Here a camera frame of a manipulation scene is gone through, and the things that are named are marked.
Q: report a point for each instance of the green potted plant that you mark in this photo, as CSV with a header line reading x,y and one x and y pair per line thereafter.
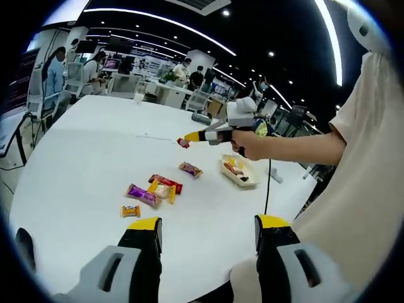
x,y
170,75

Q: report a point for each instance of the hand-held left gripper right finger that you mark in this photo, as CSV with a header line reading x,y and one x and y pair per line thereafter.
x,y
274,246

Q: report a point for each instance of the small red food packet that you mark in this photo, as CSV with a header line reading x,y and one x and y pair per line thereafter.
x,y
183,142

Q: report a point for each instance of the beige hexagonal food container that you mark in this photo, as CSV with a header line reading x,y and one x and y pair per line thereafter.
x,y
249,184

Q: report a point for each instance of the yellow clear food packet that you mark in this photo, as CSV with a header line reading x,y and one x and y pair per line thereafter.
x,y
162,192
235,162

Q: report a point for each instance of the dark red monitor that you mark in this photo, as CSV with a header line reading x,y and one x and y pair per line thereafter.
x,y
22,79

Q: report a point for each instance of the grey head-mounted device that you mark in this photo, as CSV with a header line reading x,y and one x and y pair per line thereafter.
x,y
200,117

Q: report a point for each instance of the ceiling air conditioner vent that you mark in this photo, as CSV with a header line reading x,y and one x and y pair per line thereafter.
x,y
202,3

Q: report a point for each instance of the operator in beige shirt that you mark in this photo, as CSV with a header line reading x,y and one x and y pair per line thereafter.
x,y
353,189

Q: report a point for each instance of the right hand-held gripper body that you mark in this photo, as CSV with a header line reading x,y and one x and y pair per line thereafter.
x,y
240,110

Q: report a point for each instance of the small grey white device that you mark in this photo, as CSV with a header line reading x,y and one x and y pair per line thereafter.
x,y
274,175

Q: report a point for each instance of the black computer mouse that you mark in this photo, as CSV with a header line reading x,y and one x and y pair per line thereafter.
x,y
25,249

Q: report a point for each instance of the white paper cup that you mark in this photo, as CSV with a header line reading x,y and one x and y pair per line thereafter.
x,y
138,98

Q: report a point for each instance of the person's right hand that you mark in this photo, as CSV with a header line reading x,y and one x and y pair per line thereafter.
x,y
252,145

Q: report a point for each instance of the small orange candy food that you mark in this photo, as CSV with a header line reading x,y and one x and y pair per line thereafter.
x,y
131,211

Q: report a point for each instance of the black monitor on stand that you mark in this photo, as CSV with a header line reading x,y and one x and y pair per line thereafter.
x,y
298,112

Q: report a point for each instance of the gold purple food packet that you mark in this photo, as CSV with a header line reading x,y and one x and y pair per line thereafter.
x,y
190,168

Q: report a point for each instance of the white monitor desk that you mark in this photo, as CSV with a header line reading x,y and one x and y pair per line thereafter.
x,y
8,132

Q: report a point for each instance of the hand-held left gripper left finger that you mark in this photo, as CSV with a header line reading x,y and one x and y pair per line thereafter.
x,y
142,249

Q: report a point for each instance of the white office desk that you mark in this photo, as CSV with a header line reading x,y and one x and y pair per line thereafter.
x,y
170,94

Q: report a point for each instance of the curved ceiling light strip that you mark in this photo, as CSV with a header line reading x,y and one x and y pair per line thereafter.
x,y
158,19
331,38

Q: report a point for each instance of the white worn device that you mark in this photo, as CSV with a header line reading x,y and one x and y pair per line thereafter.
x,y
366,28

